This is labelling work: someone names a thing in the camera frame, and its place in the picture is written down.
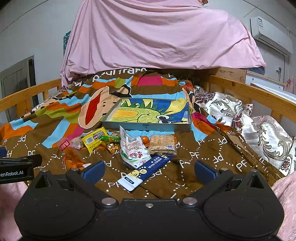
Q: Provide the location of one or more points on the floral white satin quilt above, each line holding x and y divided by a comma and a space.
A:
249, 125

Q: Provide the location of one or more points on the white green snack bag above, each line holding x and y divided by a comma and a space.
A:
133, 151

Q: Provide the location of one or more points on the yellow snack packet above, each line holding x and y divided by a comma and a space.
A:
92, 140

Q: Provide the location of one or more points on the grey tray with dinosaur print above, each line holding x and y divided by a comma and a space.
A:
148, 114

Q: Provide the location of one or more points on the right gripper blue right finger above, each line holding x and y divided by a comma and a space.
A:
204, 172

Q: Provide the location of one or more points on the clear biscuit bar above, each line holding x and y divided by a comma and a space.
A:
75, 143

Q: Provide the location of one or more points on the small orange fruit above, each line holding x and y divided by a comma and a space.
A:
145, 140

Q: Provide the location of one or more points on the wooden bed rail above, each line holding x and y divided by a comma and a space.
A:
279, 106

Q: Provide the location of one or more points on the grey door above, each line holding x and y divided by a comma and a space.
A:
16, 78

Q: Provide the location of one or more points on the colourful monkey blanket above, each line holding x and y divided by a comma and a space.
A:
215, 137

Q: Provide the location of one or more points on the green sausage stick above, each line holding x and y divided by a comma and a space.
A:
112, 139

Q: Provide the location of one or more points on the pink bed sheet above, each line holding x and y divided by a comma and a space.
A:
110, 35

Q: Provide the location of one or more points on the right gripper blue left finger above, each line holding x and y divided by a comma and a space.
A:
93, 172

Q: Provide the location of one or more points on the orange chicken leg packet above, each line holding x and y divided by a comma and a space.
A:
71, 160

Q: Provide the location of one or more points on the gold foil snack packet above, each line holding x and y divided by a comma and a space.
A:
112, 147

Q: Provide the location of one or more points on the white air conditioner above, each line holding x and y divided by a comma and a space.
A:
268, 34

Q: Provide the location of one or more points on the clear pack of crackers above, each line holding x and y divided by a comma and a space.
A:
163, 145

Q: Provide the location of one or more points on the blue white calcium sachet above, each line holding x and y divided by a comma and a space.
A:
135, 178

